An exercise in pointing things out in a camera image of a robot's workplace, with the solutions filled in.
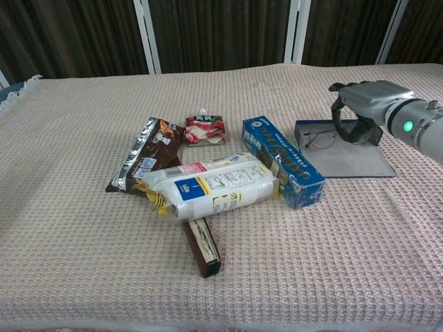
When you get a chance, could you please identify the beige waffle-weave tablecloth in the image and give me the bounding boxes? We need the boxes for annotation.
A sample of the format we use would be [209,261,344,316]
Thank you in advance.
[0,62,443,332]

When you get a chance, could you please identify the dark blue printed box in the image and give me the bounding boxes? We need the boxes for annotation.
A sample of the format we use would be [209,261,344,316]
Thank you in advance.
[293,119,397,179]

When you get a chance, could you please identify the red spouted drink pouch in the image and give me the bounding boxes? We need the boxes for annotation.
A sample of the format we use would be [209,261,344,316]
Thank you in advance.
[184,107,230,148]

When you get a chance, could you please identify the long blue cardboard box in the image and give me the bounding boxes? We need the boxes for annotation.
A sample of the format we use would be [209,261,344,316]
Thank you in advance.
[241,116,327,210]

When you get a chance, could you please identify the silver black-fingered right robot hand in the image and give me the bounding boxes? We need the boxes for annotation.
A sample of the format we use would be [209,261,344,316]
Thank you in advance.
[327,80,415,144]

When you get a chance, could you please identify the thin-framed eyeglasses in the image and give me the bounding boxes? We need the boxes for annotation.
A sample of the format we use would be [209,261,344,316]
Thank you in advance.
[304,124,347,150]

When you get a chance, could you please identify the dark red snack bar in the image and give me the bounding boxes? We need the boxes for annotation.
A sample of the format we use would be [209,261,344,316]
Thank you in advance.
[171,155,222,279]

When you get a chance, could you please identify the brown foil snack bag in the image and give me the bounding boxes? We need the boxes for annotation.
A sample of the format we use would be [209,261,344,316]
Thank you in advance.
[105,116,186,198]

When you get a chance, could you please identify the white plastic snack package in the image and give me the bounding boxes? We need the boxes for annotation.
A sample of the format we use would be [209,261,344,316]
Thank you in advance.
[141,151,280,224]

